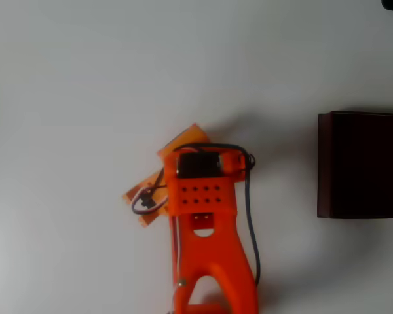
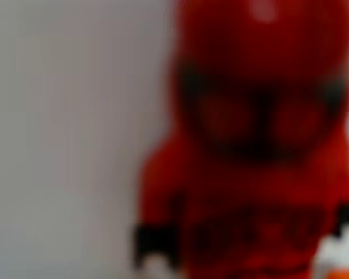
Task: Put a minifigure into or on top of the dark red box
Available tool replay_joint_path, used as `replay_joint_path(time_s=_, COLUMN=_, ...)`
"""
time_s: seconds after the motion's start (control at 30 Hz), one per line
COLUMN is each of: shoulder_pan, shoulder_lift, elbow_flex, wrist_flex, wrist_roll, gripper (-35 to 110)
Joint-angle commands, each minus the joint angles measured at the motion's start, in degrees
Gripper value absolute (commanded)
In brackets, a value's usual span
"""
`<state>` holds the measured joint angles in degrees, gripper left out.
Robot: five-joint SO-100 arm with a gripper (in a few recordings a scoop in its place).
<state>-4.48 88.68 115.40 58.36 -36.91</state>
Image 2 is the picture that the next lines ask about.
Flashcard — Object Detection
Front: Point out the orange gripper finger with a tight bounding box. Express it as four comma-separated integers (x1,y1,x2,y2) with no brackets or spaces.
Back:
327,270,349,279

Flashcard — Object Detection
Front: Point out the small red toy piece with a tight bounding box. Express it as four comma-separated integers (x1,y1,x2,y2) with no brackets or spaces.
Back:
132,0,349,279

